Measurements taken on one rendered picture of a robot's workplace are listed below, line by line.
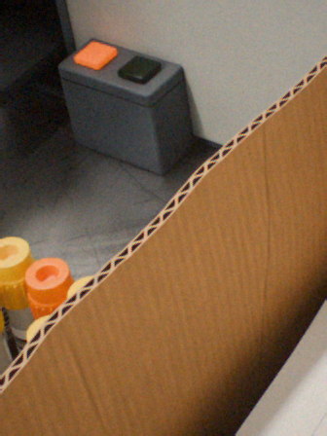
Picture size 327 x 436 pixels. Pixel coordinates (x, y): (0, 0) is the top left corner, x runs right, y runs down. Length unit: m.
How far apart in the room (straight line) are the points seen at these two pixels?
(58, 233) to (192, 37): 0.11
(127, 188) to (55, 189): 0.04
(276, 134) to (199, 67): 0.19
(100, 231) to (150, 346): 0.21
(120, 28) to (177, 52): 0.04
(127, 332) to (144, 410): 0.03
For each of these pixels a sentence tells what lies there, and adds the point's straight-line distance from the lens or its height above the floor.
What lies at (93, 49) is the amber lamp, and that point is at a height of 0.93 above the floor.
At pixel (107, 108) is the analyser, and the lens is 0.59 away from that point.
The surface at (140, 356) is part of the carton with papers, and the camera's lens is 0.36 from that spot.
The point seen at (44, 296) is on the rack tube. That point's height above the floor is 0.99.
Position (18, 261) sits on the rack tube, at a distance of 0.39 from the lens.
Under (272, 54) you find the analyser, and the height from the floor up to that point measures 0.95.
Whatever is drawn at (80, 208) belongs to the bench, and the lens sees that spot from 0.58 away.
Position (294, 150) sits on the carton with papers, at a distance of 0.40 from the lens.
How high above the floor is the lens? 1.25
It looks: 41 degrees down
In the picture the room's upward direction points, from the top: 10 degrees counter-clockwise
